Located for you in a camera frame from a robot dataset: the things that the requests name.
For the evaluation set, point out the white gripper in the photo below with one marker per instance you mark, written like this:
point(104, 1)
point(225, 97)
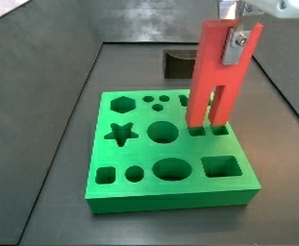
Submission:
point(243, 15)

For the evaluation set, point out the red double-square peg object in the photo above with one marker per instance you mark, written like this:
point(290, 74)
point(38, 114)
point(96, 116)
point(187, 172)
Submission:
point(216, 81)

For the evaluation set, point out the green shape sorter board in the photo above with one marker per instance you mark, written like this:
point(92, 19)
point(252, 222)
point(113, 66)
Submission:
point(153, 164)

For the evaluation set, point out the black curved holder stand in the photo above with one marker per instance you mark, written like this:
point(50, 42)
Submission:
point(179, 63)

